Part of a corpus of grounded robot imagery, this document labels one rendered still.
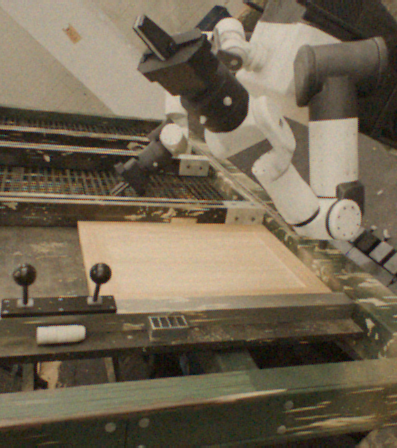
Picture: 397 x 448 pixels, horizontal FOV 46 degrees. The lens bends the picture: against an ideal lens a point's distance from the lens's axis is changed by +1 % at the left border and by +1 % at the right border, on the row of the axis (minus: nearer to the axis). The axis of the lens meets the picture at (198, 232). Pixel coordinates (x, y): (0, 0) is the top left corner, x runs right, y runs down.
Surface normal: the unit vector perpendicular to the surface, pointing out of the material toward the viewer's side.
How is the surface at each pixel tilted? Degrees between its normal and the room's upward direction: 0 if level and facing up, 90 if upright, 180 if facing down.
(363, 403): 90
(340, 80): 68
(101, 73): 90
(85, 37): 90
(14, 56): 90
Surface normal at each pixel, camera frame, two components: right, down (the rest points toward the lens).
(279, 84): -0.46, 0.09
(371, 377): 0.14, -0.91
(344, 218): 0.51, 0.15
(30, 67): 0.18, 0.52
